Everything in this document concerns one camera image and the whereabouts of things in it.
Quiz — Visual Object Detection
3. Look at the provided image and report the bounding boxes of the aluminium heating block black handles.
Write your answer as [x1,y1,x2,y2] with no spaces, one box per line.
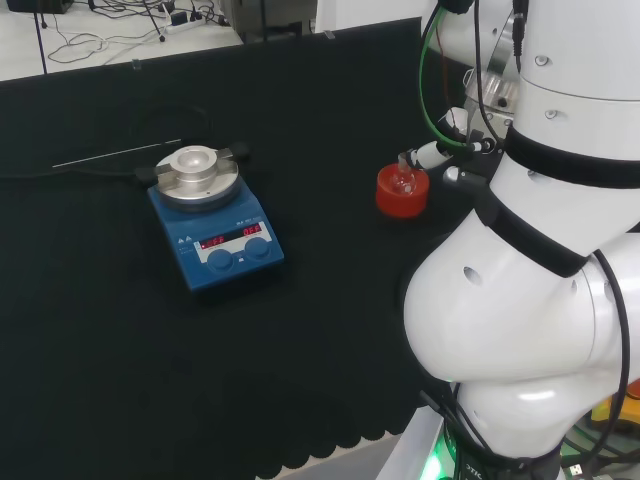
[134,141,250,187]

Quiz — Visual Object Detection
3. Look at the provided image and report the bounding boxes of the thin black stand pole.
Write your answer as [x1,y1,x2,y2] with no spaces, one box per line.
[33,0,49,75]

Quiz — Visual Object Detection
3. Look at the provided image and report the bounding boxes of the yellow stop button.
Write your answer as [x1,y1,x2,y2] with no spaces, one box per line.
[590,378,640,436]

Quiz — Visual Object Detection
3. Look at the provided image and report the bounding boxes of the thin orange robot cable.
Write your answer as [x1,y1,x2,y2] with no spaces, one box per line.
[435,19,454,114]

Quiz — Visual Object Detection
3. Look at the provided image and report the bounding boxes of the black bench cloth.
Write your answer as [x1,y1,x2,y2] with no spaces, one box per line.
[0,16,454,480]

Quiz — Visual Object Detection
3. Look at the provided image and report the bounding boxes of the blue base magnetic heater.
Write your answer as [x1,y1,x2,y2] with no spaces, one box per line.
[148,144,286,295]

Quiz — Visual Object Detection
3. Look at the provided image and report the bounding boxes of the black computer box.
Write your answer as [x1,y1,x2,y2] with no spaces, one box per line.
[4,0,74,15]

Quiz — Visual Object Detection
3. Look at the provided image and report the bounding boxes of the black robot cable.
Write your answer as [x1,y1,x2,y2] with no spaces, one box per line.
[418,248,631,480]

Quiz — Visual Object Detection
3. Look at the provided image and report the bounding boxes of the pale board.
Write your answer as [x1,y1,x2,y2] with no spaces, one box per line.
[309,0,441,34]

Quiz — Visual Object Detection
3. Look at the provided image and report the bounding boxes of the red ribbed flask stand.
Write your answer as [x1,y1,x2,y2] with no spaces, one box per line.
[375,163,431,220]

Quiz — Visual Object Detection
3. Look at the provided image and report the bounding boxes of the green robot cable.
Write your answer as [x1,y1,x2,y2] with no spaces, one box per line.
[417,3,467,150]

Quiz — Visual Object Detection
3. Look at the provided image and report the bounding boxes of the grey metal cabinet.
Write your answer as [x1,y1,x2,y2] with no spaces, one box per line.
[223,0,317,45]

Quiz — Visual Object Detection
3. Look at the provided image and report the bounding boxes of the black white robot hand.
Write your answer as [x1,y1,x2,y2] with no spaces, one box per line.
[405,107,516,189]

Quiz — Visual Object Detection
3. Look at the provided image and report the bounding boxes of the steel temperature probe black cable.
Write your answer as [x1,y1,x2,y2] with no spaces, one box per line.
[52,102,214,169]

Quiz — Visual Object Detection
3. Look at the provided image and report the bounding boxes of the clear glass round-bottom flask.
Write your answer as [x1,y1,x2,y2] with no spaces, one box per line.
[391,153,419,195]

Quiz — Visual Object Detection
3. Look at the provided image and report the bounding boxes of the white power strip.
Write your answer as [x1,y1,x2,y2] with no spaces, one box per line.
[166,10,206,35]

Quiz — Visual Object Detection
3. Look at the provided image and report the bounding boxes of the grey floor cable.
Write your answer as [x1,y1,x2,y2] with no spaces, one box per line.
[47,13,167,67]

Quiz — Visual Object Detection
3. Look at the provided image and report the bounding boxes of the black floor cable tangle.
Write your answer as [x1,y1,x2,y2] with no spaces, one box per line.
[89,0,234,26]

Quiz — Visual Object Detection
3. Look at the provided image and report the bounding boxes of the black tripod leg ball foot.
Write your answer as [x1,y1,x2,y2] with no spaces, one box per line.
[141,0,167,42]

